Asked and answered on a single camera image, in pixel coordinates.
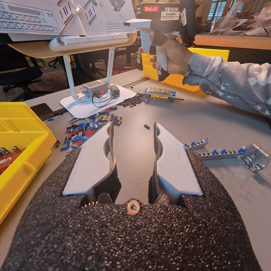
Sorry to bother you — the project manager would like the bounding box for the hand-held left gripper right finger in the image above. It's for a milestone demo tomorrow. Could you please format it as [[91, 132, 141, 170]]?
[[148, 122, 204, 205]]

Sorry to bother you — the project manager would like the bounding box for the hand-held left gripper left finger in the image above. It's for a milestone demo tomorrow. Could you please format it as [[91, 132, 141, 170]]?
[[62, 121, 122, 205]]

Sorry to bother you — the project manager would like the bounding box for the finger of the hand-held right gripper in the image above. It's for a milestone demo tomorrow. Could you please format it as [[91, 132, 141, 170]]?
[[123, 19, 152, 54]]

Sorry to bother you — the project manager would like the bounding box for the grey holed beam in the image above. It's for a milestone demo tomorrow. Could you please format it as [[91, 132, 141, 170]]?
[[184, 138, 210, 150]]

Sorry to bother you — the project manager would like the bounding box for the long grey beam panel assembly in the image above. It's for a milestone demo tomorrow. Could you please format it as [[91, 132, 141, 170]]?
[[196, 143, 271, 172]]

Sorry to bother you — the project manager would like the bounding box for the grey desk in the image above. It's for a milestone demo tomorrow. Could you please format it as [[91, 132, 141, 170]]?
[[0, 69, 271, 269]]

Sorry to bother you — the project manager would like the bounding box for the person's right hand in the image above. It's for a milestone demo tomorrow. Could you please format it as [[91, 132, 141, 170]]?
[[138, 38, 194, 76]]

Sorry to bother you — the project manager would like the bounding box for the black printed toy box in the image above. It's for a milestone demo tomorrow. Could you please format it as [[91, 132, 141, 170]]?
[[136, 2, 182, 70]]

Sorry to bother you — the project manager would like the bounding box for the pile of colourful toy pieces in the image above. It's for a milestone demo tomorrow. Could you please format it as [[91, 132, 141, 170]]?
[[60, 106, 123, 156]]

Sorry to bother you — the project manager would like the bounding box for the yellow plastic bin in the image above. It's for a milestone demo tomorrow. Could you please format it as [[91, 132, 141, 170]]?
[[141, 48, 230, 92]]

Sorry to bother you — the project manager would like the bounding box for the white base with battery box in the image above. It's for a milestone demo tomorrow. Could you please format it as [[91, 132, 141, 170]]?
[[60, 85, 137, 119]]

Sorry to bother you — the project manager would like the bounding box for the window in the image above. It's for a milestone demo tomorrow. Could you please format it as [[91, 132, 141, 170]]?
[[206, 0, 244, 21]]

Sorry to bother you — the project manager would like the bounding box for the white metal stand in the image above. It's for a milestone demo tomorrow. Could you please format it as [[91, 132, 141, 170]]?
[[49, 32, 130, 103]]

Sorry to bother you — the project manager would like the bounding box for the wooden workbench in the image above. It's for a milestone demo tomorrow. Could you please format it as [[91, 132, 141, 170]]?
[[194, 35, 271, 50]]

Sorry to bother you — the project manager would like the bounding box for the yellow printed toy box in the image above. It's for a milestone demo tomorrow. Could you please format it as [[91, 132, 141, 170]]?
[[0, 102, 57, 225]]

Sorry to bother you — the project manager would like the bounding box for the pile of clear plastic bags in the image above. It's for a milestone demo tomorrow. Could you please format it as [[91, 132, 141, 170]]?
[[210, 5, 271, 36]]

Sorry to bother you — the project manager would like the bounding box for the grey motor block, orange part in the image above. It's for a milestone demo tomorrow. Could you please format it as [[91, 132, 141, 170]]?
[[80, 81, 110, 97]]

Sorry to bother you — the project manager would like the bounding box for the pile of black toy pieces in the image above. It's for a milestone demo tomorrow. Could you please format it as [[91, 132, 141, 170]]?
[[119, 95, 144, 108]]

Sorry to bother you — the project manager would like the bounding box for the open toy instruction booklet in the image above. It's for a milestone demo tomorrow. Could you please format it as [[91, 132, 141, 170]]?
[[0, 0, 137, 41]]

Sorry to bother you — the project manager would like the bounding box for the black office chair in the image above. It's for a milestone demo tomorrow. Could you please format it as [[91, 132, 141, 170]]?
[[0, 45, 43, 101]]

